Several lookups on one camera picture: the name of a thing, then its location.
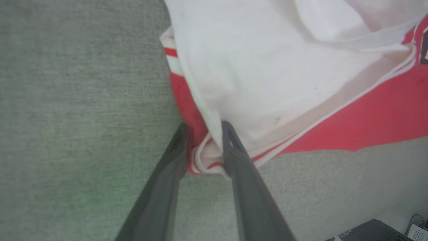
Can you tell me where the white power adapter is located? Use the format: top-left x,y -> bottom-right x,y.
407,224 -> 428,241

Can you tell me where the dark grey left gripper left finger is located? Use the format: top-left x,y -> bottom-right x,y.
114,123 -> 191,241

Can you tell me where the red and white garment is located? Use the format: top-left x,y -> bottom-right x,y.
159,0 -> 428,176

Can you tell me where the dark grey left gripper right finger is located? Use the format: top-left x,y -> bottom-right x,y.
221,121 -> 296,241

